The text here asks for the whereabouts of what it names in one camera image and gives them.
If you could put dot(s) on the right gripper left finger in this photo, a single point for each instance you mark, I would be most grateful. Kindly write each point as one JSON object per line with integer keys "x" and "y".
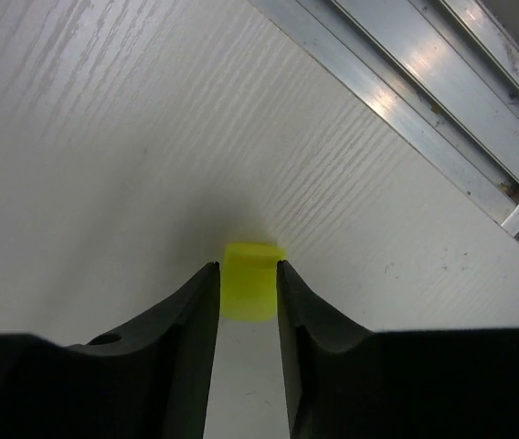
{"x": 147, "y": 378}

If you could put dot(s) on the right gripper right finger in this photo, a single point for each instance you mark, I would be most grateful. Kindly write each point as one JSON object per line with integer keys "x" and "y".
{"x": 343, "y": 380}

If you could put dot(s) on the yellow highlighter cap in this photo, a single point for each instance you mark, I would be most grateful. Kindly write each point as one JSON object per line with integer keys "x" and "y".
{"x": 248, "y": 277}

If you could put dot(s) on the aluminium rail right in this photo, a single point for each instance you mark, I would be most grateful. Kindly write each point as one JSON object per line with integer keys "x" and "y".
{"x": 443, "y": 74}

